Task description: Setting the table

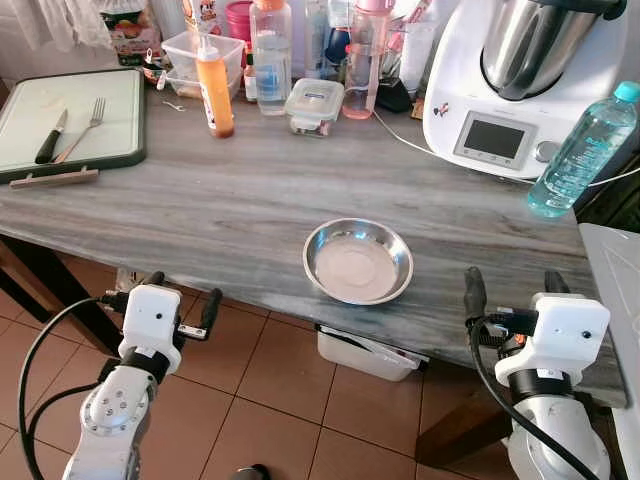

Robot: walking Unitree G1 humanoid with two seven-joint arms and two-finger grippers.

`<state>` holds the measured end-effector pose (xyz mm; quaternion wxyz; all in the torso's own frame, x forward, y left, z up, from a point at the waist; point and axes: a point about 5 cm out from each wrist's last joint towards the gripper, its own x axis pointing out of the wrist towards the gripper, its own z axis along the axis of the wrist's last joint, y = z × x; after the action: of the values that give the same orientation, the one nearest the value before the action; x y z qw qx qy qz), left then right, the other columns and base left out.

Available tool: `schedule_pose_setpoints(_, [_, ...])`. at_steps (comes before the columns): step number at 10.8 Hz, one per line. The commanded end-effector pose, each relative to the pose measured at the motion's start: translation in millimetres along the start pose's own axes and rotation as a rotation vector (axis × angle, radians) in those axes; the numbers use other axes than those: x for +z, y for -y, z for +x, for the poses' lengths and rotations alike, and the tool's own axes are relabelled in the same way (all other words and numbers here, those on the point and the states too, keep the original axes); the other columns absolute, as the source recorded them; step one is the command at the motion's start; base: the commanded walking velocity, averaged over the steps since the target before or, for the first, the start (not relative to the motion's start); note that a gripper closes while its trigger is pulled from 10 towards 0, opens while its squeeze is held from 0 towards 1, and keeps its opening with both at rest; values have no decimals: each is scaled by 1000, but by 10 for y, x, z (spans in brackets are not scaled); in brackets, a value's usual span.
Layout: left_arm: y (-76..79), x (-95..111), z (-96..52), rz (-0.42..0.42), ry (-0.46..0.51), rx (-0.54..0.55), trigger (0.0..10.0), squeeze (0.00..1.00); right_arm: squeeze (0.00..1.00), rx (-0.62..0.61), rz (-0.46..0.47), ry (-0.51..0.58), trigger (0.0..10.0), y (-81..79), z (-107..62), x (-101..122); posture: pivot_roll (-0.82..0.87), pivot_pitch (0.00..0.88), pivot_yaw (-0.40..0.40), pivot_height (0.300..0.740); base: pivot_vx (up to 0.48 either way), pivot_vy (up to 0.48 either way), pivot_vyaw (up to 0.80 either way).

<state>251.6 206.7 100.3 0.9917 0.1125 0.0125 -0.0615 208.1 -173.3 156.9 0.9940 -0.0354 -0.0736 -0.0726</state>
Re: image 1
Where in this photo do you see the white plastic folding table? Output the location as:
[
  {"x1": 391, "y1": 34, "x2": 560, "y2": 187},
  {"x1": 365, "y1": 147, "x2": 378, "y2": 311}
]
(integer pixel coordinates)
[{"x1": 580, "y1": 222, "x2": 640, "y2": 480}]

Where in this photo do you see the wooden table with grey top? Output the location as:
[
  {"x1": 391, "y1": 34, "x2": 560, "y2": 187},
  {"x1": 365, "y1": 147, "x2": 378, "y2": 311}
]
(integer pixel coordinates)
[{"x1": 0, "y1": 60, "x2": 640, "y2": 471}]

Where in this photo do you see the round stainless steel bowl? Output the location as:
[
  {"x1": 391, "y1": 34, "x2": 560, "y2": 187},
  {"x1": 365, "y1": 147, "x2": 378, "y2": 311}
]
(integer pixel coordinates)
[{"x1": 303, "y1": 218, "x2": 415, "y2": 306}]

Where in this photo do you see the white plastic bin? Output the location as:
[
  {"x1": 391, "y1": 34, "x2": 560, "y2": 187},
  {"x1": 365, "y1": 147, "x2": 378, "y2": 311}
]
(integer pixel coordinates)
[{"x1": 317, "y1": 328, "x2": 421, "y2": 383}]

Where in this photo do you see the clear blue-capped water bottle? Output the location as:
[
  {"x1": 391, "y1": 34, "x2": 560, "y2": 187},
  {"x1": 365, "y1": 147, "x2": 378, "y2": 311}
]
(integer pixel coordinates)
[{"x1": 527, "y1": 81, "x2": 640, "y2": 219}]

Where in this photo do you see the green-rimmed cutting board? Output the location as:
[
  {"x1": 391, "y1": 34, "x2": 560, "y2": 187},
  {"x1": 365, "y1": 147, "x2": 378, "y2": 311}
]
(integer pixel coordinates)
[{"x1": 0, "y1": 68, "x2": 148, "y2": 184}]

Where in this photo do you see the silver metal fork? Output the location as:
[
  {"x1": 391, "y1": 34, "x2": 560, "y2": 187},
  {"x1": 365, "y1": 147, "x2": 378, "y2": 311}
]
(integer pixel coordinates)
[{"x1": 55, "y1": 97, "x2": 107, "y2": 164}]

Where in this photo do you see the orange squeeze sauce bottle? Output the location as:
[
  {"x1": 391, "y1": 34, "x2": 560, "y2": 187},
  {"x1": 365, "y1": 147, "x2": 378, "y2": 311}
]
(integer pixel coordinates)
[{"x1": 195, "y1": 38, "x2": 236, "y2": 139}]

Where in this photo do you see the white kitchen food processor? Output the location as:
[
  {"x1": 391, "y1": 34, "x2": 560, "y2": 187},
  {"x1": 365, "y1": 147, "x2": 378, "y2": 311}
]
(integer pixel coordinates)
[{"x1": 423, "y1": 0, "x2": 640, "y2": 182}]

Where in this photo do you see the small black device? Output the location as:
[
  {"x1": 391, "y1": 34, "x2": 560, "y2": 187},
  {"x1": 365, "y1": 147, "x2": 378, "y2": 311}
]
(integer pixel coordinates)
[{"x1": 375, "y1": 78, "x2": 414, "y2": 114}]

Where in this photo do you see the clear plastic food tub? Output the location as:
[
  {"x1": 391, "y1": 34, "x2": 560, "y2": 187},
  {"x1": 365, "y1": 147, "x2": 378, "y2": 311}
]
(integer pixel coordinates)
[{"x1": 162, "y1": 32, "x2": 247, "y2": 99}]

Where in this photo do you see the fruit print carton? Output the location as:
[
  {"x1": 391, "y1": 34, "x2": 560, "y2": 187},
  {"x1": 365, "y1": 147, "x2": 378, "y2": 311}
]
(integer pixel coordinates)
[{"x1": 100, "y1": 8, "x2": 163, "y2": 67}]

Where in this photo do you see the clear bottle with orange cap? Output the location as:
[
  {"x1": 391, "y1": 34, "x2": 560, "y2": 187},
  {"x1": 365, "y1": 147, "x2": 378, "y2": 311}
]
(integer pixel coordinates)
[{"x1": 250, "y1": 0, "x2": 293, "y2": 116}]

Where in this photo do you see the pink transparent drinking bottle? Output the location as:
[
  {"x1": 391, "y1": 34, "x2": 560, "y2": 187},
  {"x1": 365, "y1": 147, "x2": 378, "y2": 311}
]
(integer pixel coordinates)
[{"x1": 343, "y1": 0, "x2": 393, "y2": 121}]

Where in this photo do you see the cartoon print white carton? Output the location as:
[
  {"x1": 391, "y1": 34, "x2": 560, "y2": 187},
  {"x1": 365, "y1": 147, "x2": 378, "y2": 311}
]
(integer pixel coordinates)
[{"x1": 183, "y1": 0, "x2": 223, "y2": 36}]

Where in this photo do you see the pink plastic cup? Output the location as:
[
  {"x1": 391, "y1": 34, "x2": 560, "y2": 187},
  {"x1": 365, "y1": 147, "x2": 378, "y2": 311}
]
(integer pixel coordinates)
[{"x1": 225, "y1": 0, "x2": 255, "y2": 46}]

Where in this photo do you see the white lace curtain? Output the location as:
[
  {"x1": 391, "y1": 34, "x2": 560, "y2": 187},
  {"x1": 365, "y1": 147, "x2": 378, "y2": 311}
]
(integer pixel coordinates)
[{"x1": 8, "y1": 0, "x2": 113, "y2": 53}]

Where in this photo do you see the blue tinted clear bottle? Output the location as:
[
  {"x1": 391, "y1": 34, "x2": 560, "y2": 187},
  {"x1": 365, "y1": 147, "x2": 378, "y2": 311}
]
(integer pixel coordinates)
[{"x1": 303, "y1": 0, "x2": 351, "y2": 81}]

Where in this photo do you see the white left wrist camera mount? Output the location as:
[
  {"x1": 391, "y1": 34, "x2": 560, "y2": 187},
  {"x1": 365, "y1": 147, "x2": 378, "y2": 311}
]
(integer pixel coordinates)
[{"x1": 120, "y1": 284, "x2": 184, "y2": 363}]

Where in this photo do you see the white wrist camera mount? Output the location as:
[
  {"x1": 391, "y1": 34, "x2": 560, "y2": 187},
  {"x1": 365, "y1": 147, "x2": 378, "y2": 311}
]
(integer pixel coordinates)
[
  {"x1": 120, "y1": 284, "x2": 184, "y2": 363},
  {"x1": 520, "y1": 292, "x2": 612, "y2": 387}
]

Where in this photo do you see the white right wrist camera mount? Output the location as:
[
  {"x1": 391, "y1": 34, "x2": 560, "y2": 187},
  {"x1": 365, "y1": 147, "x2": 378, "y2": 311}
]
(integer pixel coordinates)
[{"x1": 520, "y1": 292, "x2": 612, "y2": 387}]

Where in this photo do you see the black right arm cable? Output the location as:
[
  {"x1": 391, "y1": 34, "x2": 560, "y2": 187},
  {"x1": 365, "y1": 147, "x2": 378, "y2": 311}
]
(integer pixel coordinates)
[{"x1": 468, "y1": 316, "x2": 601, "y2": 480}]

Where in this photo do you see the black-handled table knife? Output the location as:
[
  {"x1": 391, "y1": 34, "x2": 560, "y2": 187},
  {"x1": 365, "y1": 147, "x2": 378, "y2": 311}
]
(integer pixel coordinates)
[{"x1": 35, "y1": 108, "x2": 69, "y2": 165}]

